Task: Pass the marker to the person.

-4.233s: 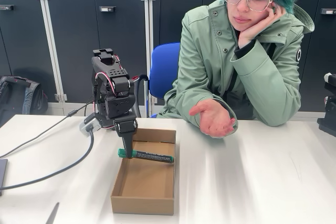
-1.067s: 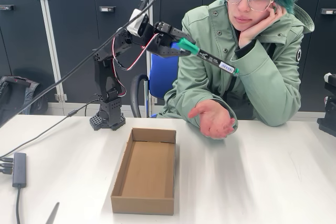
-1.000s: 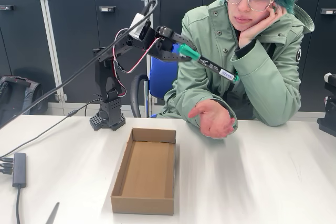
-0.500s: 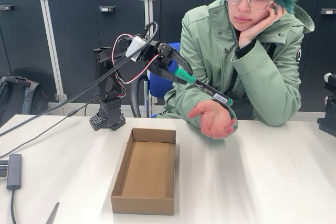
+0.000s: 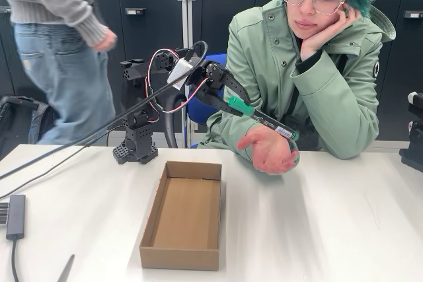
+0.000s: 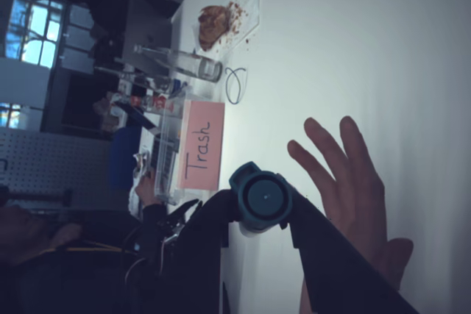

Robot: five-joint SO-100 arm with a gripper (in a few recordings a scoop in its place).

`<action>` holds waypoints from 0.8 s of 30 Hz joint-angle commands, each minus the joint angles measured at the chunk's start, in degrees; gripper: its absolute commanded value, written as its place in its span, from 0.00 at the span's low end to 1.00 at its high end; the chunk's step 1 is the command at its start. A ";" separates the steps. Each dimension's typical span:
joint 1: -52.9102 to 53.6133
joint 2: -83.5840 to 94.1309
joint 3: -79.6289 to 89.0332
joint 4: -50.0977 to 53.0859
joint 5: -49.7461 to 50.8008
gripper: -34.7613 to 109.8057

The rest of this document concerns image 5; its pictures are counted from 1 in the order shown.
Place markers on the green black marker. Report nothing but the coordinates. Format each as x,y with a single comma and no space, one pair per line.
264,119

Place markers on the left forearm green sleeve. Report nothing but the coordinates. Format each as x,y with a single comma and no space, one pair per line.
333,97

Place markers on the right forearm green sleeve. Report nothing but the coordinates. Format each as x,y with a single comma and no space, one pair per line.
231,136

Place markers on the passer-by's right forearm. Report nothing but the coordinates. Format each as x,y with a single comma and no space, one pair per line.
86,21

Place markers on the idle black robot arm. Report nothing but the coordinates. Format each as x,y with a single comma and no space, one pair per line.
414,160

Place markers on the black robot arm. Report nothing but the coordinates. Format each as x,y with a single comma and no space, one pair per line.
135,136

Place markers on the person in green jacket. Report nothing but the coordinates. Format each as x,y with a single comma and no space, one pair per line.
264,47

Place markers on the seated person's right hand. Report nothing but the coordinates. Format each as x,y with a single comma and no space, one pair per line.
267,151

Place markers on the seated person's left hand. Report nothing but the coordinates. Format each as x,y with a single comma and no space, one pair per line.
324,38

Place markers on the passer-by's right hand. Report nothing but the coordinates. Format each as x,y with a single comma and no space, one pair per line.
105,41

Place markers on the blue chair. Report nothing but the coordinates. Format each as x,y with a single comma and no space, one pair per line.
195,115

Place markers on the dark grey cabinet door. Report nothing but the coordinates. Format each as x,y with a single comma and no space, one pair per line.
138,31
5,64
211,24
403,64

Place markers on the brown cardboard box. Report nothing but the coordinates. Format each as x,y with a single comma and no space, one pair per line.
185,229

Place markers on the passer-by in grey sweater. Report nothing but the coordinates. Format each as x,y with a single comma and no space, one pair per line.
49,64

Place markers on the black backpack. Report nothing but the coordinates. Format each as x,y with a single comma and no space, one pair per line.
20,123

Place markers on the grey scissors blade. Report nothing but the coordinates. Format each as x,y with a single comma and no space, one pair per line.
66,270

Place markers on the grey USB hub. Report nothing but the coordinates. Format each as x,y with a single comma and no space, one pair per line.
16,216

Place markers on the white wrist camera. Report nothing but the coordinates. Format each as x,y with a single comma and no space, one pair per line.
180,72

